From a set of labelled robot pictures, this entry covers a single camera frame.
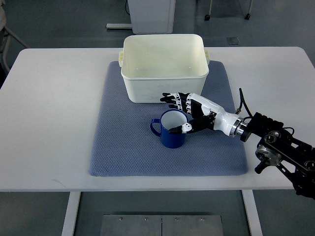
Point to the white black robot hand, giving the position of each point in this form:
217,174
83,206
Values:
205,113

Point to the blue mug white inside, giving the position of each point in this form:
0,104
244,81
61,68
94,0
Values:
169,128

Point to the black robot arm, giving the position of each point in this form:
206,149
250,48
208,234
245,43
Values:
277,147

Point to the white plastic box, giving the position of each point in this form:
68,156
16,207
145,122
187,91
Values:
154,64

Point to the grey floor outlet cover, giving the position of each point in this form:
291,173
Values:
233,40

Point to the blue textured mat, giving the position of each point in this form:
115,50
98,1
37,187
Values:
124,144

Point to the left caster wheel leg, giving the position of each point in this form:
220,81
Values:
207,17

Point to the caster wheel leg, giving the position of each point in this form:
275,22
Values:
248,15
207,17

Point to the right caster wheel leg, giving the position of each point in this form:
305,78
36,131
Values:
248,15

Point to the right white table leg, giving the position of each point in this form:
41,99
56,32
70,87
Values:
251,213

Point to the white table leg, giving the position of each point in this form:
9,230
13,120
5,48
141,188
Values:
251,213
71,213

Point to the metal floor plate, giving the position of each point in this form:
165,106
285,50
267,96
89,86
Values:
161,225

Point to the left white table leg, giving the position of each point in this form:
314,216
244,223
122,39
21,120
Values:
71,213

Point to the white cabinet pedestal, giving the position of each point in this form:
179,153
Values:
148,17

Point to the grey chair frame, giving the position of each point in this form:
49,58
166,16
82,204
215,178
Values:
6,36

